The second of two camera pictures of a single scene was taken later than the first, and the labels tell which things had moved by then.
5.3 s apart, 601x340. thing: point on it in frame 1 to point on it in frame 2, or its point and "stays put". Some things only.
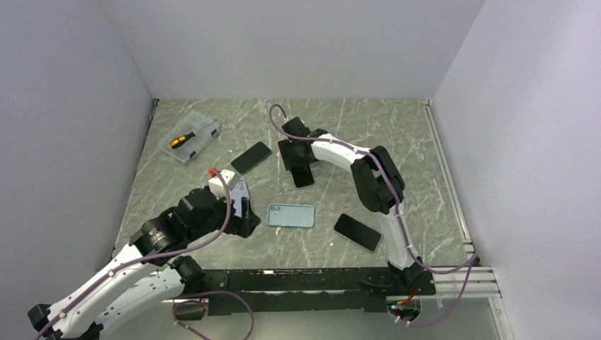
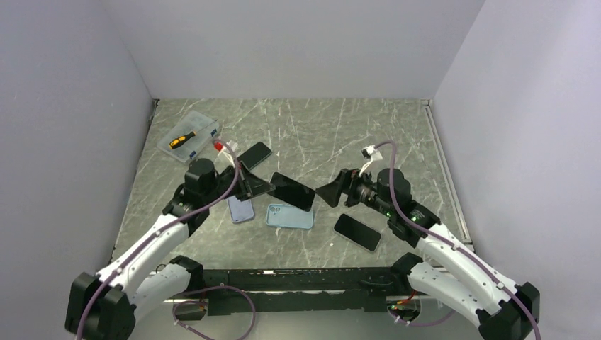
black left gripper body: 236,224 to 239,190
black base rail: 307,291 stays put
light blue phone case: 290,215 stays put
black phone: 302,176 to 292,191
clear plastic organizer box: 205,127 stays put
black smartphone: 357,232 stays put
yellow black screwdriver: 177,142 stays put
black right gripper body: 287,148 to 352,197
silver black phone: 357,232 stays put
